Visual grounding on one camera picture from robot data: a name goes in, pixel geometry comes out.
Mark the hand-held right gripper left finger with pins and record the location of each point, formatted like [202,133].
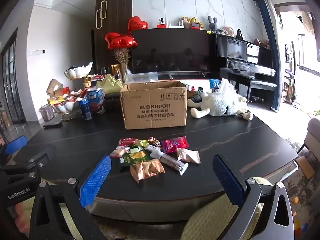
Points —
[96,180]

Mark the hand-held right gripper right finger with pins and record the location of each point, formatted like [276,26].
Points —
[227,180]

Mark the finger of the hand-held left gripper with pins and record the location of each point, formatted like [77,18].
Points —
[37,160]
[16,146]

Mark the small yellow red snack packet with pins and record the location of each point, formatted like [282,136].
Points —
[117,153]

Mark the beige snack packet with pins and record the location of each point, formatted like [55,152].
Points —
[187,156]

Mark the small dark red snack packet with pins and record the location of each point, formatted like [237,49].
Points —
[126,142]

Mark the small light green snack packet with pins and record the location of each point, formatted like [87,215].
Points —
[135,149]

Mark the orange snack packet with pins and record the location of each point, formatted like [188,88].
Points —
[146,171]

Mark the small white gold candy packet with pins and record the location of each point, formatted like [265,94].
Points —
[142,143]

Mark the long white snack bar packet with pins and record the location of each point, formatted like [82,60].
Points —
[167,161]

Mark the foil twist-wrapped candy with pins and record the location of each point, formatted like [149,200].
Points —
[153,140]

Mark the white shell bowl with snacks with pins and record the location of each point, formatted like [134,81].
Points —
[67,103]

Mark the person's left hand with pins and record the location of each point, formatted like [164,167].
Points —
[16,212]

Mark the black phone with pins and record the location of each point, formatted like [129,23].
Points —
[52,125]

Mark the yellow fleece seat cover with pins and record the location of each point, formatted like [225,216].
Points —
[207,217]

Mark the black framed glass door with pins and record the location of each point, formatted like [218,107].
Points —
[11,85]

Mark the brown cardboard tissue box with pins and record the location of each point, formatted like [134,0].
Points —
[53,87]

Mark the blue drink can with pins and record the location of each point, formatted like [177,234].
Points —
[85,108]

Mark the white plush sheep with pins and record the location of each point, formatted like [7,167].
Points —
[222,103]

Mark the blue drink carton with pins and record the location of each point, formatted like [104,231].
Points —
[96,100]

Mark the tray of small things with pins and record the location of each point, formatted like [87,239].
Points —
[193,92]

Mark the white tissue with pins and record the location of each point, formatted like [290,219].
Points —
[226,85]

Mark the grey armchair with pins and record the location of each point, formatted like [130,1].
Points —
[311,135]

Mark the blue snack bag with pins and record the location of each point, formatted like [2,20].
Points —
[214,83]

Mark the green mountain-shaped ornament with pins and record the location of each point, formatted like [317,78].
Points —
[110,83]

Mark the clear plastic box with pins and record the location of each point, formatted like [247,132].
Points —
[140,78]

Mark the black upright piano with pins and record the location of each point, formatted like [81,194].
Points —
[242,55]

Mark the dried flower bouquet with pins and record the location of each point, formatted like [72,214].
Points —
[122,56]

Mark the blue curtain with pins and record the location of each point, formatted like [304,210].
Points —
[271,55]

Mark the black television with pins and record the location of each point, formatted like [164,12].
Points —
[172,52]

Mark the black metronome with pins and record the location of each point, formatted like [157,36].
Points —
[240,35]

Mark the pink plush doll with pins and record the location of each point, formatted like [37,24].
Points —
[228,31]

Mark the grey rabbit figure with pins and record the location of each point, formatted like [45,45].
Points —
[212,25]

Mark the gold figurine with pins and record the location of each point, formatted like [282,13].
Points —
[191,23]

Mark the white router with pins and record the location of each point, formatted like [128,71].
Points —
[174,25]

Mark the gold loop wall ornament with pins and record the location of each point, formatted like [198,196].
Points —
[102,15]

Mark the white red security camera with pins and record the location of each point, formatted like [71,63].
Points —
[161,23]

